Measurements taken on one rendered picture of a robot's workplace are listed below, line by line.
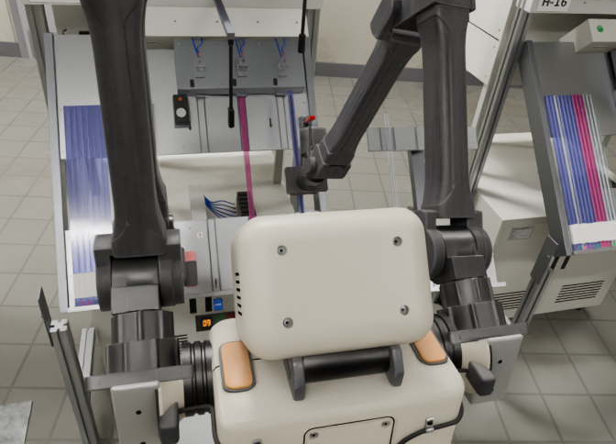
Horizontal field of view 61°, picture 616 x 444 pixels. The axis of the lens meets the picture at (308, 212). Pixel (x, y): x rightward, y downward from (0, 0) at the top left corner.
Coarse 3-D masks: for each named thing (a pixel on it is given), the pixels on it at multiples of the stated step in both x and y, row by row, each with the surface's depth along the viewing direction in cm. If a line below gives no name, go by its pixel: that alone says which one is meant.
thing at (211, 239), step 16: (176, 224) 138; (192, 224) 139; (208, 224) 140; (224, 224) 141; (240, 224) 142; (192, 240) 139; (208, 240) 139; (224, 240) 140; (208, 256) 139; (224, 256) 140; (208, 272) 139; (224, 272) 140; (192, 288) 137; (208, 288) 138; (224, 288) 139
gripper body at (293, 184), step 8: (288, 168) 127; (296, 168) 127; (288, 176) 127; (296, 176) 125; (288, 184) 126; (296, 184) 127; (304, 184) 122; (320, 184) 128; (288, 192) 126; (296, 192) 127; (304, 192) 127; (312, 192) 128
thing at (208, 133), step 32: (64, 64) 136; (160, 64) 142; (64, 96) 135; (96, 96) 137; (160, 96) 141; (192, 96) 143; (224, 96) 145; (256, 96) 147; (160, 128) 140; (192, 128) 142; (224, 128) 144; (256, 128) 146; (288, 128) 148; (64, 160) 134
